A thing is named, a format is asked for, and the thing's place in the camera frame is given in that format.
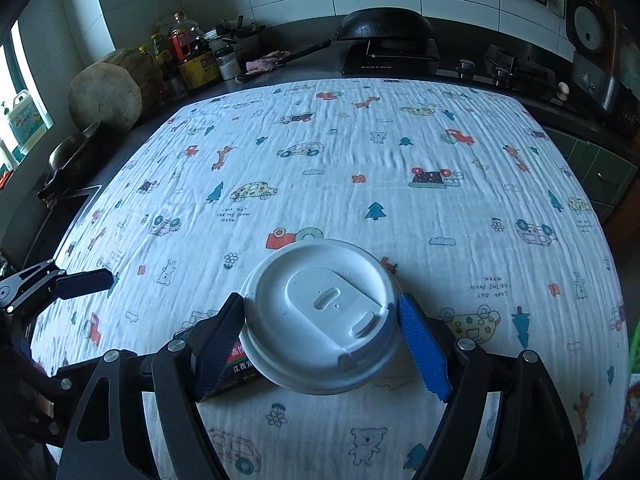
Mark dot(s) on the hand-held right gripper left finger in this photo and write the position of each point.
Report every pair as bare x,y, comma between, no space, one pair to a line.
220,350

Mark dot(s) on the black wok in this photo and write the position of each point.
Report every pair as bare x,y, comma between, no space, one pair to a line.
385,25

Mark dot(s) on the white egg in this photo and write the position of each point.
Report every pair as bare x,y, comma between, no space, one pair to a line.
563,90

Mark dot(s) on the green plastic basket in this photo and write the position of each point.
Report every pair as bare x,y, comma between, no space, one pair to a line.
633,340

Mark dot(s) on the green kitchen cabinet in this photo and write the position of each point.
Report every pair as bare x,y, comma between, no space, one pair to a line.
590,160

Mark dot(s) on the utensil rack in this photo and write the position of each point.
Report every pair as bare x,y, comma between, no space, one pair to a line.
235,30

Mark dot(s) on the kitchen sink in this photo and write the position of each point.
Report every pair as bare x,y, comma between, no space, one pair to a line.
45,220

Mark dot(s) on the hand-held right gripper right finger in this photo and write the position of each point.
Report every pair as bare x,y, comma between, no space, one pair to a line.
422,345

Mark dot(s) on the metal frying pan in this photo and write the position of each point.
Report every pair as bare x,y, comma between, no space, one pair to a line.
70,155

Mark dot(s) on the white wall socket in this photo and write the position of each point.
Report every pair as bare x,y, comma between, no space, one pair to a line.
556,1

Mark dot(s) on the printed blanket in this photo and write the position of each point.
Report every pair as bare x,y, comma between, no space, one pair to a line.
350,185

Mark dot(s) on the black rice cooker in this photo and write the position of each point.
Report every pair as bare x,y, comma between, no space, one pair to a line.
592,85

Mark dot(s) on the pink cloth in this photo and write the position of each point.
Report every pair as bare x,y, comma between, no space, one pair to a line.
265,62

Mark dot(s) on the white plastic cup lid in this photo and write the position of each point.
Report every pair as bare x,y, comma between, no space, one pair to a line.
320,320

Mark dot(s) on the black gas stove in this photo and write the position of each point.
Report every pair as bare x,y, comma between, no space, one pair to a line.
520,72

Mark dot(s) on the detergent bottle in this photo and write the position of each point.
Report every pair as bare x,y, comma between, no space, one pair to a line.
22,122

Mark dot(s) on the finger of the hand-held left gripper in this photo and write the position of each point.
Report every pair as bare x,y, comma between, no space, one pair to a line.
82,282
35,380

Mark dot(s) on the green bottle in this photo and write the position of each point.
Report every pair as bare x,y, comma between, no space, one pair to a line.
158,46

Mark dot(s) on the small white jar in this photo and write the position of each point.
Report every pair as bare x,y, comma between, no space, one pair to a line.
226,65

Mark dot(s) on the black induction cooker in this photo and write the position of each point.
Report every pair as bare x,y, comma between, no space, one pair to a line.
390,62

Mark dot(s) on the round wooden chopping block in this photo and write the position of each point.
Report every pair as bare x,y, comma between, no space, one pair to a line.
105,95

